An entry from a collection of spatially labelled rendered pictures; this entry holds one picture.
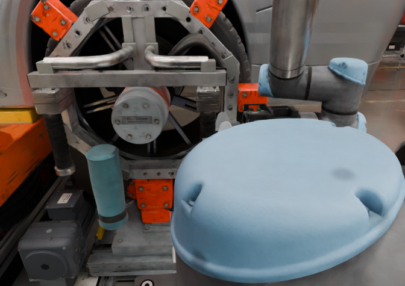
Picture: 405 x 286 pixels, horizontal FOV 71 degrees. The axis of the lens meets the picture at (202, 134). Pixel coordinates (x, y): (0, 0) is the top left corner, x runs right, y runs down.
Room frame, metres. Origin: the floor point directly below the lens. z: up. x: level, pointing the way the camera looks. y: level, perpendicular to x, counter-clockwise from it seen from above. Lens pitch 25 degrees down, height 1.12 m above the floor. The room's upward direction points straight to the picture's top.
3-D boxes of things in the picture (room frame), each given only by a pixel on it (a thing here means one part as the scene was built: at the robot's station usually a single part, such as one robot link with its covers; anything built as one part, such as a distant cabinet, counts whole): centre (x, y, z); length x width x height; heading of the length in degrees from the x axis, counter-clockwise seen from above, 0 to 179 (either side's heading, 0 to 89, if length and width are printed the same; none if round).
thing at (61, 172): (0.57, 0.33, 0.83); 0.04 x 0.04 x 0.16
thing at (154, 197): (0.85, 0.17, 0.48); 0.16 x 0.12 x 0.17; 2
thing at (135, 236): (0.98, 0.17, 0.32); 0.40 x 0.30 x 0.28; 92
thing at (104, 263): (0.98, 0.23, 0.13); 0.50 x 0.36 x 0.10; 92
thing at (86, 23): (0.81, 0.17, 0.85); 0.54 x 0.07 x 0.54; 92
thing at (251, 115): (0.59, -0.15, 0.86); 0.12 x 0.08 x 0.09; 92
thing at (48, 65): (0.69, 0.26, 1.03); 0.19 x 0.18 x 0.11; 2
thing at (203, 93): (0.62, -0.01, 0.93); 0.09 x 0.05 x 0.05; 2
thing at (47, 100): (0.60, 0.33, 0.93); 0.09 x 0.05 x 0.05; 2
